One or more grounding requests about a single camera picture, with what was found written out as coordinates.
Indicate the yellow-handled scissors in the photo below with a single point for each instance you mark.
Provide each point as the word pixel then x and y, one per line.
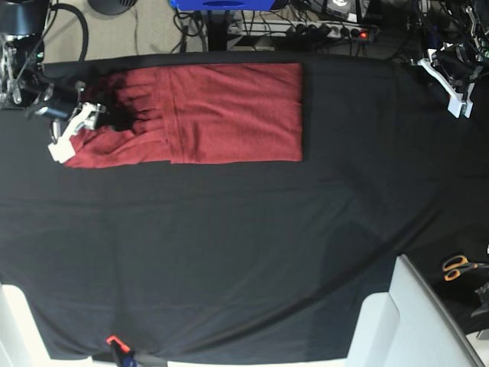
pixel 458 265

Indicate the white foam block right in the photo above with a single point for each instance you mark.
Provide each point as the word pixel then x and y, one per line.
pixel 408 326

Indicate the black crumpled bag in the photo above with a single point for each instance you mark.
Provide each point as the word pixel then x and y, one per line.
pixel 482 293

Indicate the white foam block left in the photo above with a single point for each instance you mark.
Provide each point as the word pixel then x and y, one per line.
pixel 21 343

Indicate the black table stand column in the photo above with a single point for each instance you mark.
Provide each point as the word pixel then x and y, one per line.
pixel 217 24

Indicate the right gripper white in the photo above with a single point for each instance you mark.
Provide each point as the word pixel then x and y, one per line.
pixel 88 116

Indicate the white foam block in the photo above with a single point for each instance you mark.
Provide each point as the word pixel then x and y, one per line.
pixel 21 343
pixel 408 326

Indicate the white power strip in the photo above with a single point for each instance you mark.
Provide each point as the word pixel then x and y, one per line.
pixel 335 30

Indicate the blue plastic box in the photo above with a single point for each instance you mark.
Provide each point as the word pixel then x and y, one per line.
pixel 222 5

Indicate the orange blue clamp bottom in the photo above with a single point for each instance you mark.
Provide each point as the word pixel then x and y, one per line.
pixel 122 354

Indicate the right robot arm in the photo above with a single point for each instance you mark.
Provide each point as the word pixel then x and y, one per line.
pixel 24 85

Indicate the black table cloth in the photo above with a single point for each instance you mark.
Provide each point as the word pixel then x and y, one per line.
pixel 253 263

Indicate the red long-sleeve T-shirt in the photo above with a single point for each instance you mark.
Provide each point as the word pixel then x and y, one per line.
pixel 198 114

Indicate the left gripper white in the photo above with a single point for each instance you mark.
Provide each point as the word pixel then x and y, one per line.
pixel 455 76

